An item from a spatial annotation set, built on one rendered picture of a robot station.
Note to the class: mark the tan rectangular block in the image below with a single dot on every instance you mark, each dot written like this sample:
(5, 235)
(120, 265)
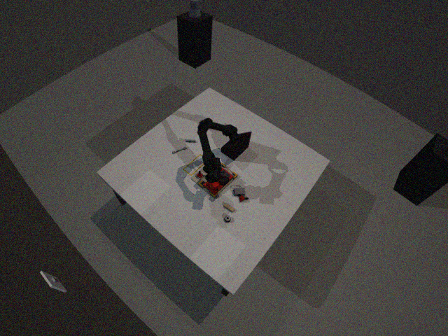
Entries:
(228, 207)

